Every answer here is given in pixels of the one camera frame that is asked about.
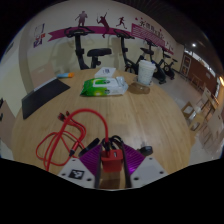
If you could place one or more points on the black flat pad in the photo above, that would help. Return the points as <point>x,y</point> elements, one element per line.
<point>43,96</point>

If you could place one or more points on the green wet wipes pack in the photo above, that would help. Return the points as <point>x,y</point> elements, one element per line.
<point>103,87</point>

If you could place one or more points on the ceiling light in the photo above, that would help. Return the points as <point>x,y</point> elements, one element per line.
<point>194,44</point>

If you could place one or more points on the group of wooden chairs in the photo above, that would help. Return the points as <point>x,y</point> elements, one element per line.
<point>208,126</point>

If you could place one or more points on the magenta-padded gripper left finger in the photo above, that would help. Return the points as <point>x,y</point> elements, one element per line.
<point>76,173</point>

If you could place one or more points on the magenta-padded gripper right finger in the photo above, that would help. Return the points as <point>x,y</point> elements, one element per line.
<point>148,170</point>

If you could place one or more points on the black exercise bike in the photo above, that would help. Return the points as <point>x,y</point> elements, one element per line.
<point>78,46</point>
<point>125,50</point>
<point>169,70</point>
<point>159,74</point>

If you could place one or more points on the white cup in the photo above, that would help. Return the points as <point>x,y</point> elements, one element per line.
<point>146,71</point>

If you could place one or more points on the white tissue box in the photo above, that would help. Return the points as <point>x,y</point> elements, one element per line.
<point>105,72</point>

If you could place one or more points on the blue and orange marker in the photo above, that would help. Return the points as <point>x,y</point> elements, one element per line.
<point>65,75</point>

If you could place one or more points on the brown round coaster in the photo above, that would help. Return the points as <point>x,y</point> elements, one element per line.
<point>139,88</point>

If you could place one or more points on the wall poster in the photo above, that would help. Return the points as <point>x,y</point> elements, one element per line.
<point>39,35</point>

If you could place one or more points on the red charger block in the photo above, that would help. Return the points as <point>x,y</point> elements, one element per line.
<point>111,161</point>

